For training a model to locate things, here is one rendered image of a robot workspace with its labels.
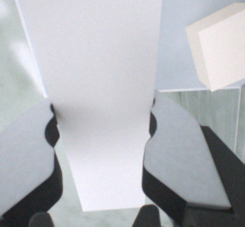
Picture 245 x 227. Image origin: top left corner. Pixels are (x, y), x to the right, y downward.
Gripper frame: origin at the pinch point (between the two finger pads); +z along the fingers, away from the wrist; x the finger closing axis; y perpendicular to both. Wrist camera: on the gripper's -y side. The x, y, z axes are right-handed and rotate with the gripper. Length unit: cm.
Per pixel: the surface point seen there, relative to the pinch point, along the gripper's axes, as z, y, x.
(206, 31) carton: 26.8, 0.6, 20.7
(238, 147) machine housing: 32, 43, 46
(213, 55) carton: 26.8, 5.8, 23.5
